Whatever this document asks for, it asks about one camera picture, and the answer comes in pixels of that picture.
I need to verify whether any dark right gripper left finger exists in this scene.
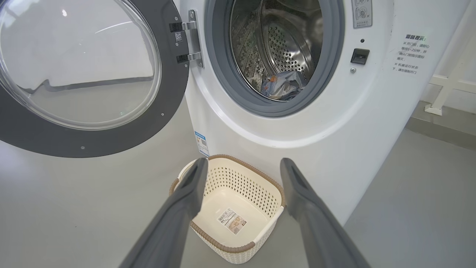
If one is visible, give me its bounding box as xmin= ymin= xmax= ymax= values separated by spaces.
xmin=119 ymin=157 xmax=209 ymax=268

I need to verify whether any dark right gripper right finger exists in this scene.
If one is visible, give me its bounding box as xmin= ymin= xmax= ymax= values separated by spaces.
xmin=280 ymin=157 xmax=372 ymax=268

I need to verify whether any dark round washing machine door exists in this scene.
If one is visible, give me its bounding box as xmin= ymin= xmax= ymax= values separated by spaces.
xmin=0 ymin=0 xmax=190 ymax=158

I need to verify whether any blue cartoon print clothing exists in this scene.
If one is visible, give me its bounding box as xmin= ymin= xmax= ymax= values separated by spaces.
xmin=260 ymin=71 xmax=307 ymax=102

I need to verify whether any basket product label sticker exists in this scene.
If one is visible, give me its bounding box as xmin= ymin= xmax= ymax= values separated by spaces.
xmin=217 ymin=208 xmax=247 ymax=235

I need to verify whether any cream perforated laundry basket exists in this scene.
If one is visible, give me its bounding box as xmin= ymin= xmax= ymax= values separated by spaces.
xmin=169 ymin=154 xmax=286 ymax=265

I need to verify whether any white washing machine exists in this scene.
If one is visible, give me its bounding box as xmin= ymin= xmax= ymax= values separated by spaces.
xmin=175 ymin=0 xmax=473 ymax=226

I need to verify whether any grey rubber door gasket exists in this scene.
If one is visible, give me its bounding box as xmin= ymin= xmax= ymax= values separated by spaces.
xmin=205 ymin=0 xmax=345 ymax=118

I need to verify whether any black door latch socket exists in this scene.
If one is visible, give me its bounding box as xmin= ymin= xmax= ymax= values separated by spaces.
xmin=351 ymin=48 xmax=370 ymax=65

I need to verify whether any metal door hinge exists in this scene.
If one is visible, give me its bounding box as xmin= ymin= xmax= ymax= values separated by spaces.
xmin=169 ymin=9 xmax=205 ymax=68

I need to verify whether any blue energy label sticker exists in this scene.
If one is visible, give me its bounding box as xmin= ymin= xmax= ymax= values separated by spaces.
xmin=194 ymin=130 xmax=210 ymax=157

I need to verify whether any steel perforated drum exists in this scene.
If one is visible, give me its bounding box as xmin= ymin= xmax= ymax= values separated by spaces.
xmin=230 ymin=0 xmax=323 ymax=102

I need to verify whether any grey text notice decal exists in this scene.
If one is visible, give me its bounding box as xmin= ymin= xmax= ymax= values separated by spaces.
xmin=390 ymin=33 xmax=431 ymax=75

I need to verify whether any grey warning pictogram sticker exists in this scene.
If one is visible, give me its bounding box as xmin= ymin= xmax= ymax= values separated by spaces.
xmin=351 ymin=0 xmax=373 ymax=29

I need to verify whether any white frame leg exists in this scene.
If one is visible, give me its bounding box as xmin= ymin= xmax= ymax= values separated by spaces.
xmin=425 ymin=74 xmax=476 ymax=116

